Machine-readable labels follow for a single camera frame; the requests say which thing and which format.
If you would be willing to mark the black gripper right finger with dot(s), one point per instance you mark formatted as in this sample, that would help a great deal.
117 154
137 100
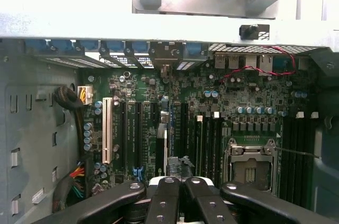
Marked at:
209 205

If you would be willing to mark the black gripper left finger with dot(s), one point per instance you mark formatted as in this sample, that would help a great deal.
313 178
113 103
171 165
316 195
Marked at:
164 202

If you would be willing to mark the blue SATA connector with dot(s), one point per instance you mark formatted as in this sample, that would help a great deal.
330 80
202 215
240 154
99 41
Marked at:
138 173

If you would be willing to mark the black RAM slot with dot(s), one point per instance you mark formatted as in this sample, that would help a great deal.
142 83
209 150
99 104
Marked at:
208 150
222 142
215 150

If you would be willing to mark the metal CPU socket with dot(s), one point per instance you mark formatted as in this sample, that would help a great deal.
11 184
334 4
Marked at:
247 151

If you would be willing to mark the long black expansion slot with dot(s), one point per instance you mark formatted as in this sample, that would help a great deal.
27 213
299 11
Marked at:
185 128
138 136
123 136

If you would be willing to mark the white expansion slot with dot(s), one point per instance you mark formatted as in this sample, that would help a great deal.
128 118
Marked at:
107 131

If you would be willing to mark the short black expansion slot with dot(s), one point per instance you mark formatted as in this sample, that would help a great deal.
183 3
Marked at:
153 111

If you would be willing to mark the CPU socket locking lever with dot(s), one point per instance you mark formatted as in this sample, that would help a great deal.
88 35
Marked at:
296 152

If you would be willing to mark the green motherboard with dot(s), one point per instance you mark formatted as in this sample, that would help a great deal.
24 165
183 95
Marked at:
196 89

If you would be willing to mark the white power connector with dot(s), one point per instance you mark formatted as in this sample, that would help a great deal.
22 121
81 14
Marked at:
86 94

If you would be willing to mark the black open PC case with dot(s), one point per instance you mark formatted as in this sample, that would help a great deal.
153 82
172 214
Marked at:
31 128

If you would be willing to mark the blue card retainer clip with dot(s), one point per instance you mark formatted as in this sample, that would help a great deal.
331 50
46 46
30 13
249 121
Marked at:
89 46
61 46
141 47
115 46
193 48

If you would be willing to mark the black case latch knob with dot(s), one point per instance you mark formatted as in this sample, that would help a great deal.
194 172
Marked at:
253 32

